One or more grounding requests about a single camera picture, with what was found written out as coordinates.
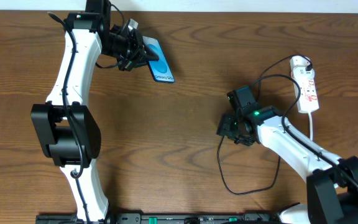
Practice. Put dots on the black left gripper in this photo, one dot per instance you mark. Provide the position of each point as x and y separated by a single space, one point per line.
134 52

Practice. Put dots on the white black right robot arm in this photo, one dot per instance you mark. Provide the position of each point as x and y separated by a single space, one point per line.
331 181

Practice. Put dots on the white power strip socket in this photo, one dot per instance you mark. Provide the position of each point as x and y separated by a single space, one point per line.
303 73

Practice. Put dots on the blue screen Galaxy smartphone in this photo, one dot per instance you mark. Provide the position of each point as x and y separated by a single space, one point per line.
159 69

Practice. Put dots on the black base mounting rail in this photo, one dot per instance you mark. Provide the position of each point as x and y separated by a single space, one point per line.
199 218

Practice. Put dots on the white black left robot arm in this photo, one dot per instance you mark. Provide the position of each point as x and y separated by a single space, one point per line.
65 127

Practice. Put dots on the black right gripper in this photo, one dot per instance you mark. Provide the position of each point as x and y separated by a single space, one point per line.
229 130

